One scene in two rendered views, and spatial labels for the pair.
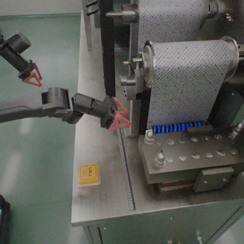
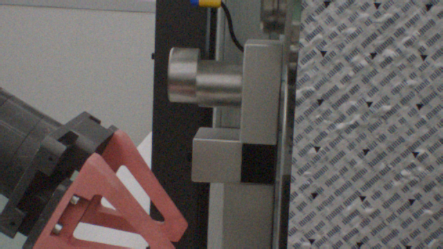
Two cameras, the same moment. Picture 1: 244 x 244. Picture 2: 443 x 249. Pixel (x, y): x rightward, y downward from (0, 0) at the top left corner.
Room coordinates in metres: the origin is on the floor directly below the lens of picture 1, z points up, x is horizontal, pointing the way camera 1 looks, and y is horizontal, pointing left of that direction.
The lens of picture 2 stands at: (-0.03, -0.16, 1.25)
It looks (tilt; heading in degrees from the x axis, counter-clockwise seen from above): 10 degrees down; 12
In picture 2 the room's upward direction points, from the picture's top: 2 degrees clockwise
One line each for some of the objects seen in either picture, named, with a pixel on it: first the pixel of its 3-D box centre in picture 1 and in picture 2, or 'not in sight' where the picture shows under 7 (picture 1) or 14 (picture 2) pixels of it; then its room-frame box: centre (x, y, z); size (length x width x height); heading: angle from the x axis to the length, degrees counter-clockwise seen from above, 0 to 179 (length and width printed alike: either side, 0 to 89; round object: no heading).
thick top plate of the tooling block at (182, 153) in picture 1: (198, 151); not in sight; (0.43, -0.27, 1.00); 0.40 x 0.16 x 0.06; 98
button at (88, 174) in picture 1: (88, 174); not in sight; (0.39, 0.12, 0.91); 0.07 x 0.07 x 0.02; 8
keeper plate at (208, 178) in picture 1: (212, 180); not in sight; (0.34, -0.30, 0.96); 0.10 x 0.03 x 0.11; 98
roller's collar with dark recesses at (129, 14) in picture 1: (129, 14); not in sight; (0.83, -0.03, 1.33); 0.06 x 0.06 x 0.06; 8
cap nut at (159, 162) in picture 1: (160, 158); not in sight; (0.36, -0.12, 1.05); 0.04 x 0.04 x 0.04
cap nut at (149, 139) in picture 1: (149, 136); not in sight; (0.45, -0.10, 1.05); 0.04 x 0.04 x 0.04
